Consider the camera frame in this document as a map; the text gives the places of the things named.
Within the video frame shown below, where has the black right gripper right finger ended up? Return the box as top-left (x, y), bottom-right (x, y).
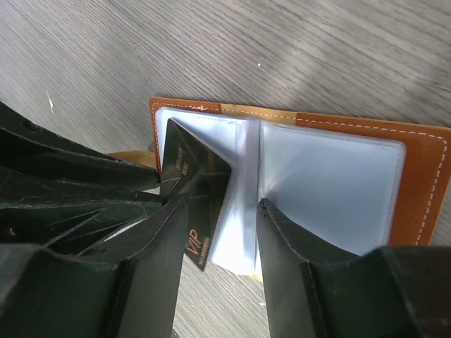
top-left (257, 199), bottom-right (450, 337)

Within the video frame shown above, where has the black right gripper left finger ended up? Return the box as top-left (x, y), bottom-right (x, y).
top-left (1, 195), bottom-right (187, 337)

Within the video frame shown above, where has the black VIP card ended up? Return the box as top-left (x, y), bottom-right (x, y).
top-left (161, 118), bottom-right (233, 271)

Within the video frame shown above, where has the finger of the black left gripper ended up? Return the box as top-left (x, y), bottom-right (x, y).
top-left (1, 167), bottom-right (163, 246)
top-left (1, 103), bottom-right (159, 183)

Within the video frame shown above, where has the brown leather card holder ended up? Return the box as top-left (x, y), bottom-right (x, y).
top-left (116, 97), bottom-right (450, 278)

